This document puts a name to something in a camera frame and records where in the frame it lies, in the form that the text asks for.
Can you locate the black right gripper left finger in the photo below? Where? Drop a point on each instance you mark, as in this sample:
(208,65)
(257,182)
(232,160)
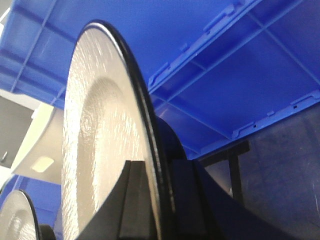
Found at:
(127,212)

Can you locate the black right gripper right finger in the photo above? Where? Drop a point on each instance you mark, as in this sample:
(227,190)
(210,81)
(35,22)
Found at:
(205,211)

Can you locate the cream plate black rim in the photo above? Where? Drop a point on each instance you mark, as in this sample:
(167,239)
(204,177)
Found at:
(18,220)
(109,119)

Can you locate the black tape line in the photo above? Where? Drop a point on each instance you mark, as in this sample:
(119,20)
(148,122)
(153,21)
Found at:
(230,153)

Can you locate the cream plastic bin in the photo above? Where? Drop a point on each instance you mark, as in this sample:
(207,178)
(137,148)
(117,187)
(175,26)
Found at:
(40,153)

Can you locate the large blue plastic crate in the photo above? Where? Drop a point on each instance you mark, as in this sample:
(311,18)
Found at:
(216,70)

